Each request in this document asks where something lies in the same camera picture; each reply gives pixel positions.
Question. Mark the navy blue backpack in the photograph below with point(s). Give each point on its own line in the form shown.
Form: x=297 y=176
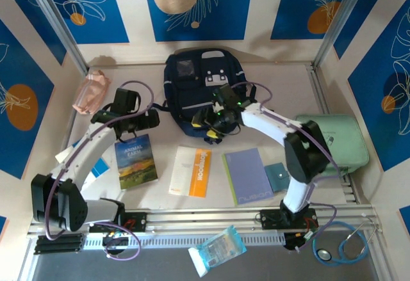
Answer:
x=189 y=85

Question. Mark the orange and white notebook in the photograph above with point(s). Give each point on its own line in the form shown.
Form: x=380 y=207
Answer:
x=198 y=175

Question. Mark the Animal Farm paperback book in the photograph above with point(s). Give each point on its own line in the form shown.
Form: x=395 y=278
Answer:
x=136 y=165

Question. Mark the pink mesh pencil case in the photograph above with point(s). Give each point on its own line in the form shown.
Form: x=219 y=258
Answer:
x=91 y=92

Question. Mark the purple notebook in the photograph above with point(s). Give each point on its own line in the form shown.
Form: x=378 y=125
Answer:
x=248 y=175

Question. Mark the small teal snap wallet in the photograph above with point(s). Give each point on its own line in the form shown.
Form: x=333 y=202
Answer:
x=277 y=177

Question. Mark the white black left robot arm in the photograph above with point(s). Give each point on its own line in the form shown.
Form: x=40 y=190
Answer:
x=80 y=156

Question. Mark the mint green zip case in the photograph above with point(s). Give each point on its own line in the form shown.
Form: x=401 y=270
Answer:
x=349 y=140

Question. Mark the blue wet wipes packet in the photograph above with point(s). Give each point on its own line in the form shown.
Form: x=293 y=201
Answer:
x=218 y=249

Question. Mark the black connector box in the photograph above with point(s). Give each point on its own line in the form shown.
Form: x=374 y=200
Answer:
x=291 y=242
x=120 y=242

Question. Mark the black aluminium profile block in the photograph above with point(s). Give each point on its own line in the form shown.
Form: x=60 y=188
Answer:
x=59 y=244

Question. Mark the blue stethoscope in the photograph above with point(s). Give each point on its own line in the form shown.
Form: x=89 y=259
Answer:
x=323 y=254

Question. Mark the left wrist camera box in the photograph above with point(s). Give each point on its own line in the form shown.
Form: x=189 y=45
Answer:
x=127 y=99

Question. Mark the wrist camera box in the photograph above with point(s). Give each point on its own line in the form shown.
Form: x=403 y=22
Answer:
x=127 y=99
x=226 y=93

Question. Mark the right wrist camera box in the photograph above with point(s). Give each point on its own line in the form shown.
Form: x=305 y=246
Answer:
x=226 y=93

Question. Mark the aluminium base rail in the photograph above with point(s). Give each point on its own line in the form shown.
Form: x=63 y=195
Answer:
x=208 y=217

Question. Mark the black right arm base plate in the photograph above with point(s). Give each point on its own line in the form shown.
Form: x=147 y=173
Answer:
x=269 y=218

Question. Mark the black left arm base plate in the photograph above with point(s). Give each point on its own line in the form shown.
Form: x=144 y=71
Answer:
x=137 y=221

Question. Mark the aluminium frame post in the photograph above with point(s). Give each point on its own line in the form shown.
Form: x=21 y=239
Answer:
x=54 y=15
x=342 y=15

